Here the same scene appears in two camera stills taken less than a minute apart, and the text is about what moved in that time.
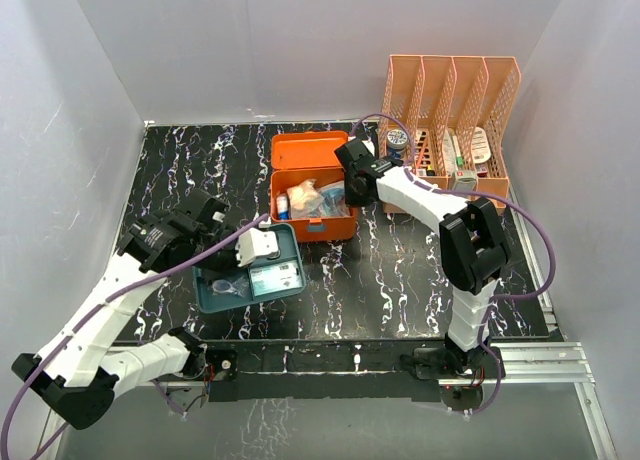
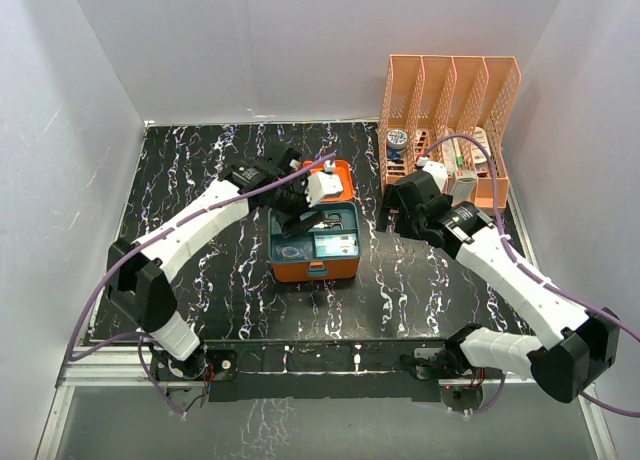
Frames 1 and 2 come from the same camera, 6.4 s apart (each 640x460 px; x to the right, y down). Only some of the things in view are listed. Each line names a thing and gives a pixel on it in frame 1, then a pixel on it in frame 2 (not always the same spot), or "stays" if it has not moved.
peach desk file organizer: (448, 117) stays
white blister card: (276, 278) to (336, 245)
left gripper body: (220, 262) to (290, 200)
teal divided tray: (260, 280) to (336, 240)
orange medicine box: (307, 187) to (296, 270)
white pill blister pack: (480, 146) stays
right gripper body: (352, 197) to (411, 221)
